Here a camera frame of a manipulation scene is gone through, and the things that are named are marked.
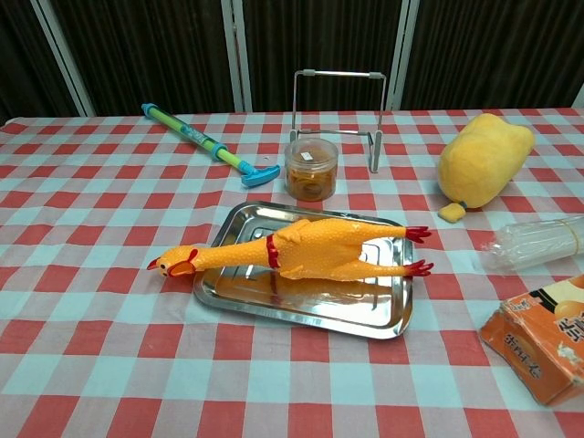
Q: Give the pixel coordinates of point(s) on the orange rubber chicken toy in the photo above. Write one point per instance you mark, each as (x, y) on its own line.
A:
(310, 251)

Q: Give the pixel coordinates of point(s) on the stainless steel tray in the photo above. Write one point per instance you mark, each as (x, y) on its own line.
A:
(319, 305)

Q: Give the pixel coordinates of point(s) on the blue green water squirter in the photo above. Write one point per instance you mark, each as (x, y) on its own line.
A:
(201, 139)

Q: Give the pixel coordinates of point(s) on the yellow plush mango toy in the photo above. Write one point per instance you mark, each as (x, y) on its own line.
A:
(483, 159)

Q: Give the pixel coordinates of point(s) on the clear jar with orange contents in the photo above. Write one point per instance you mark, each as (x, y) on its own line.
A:
(311, 173)

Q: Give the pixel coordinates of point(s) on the red white checkered tablecloth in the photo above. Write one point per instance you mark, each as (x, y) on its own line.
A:
(137, 365)

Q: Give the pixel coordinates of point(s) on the orange biscuit box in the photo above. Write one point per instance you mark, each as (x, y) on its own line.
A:
(543, 347)

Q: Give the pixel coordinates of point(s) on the white metal frame pole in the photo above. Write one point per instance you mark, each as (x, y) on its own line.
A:
(579, 96)
(64, 55)
(401, 55)
(237, 55)

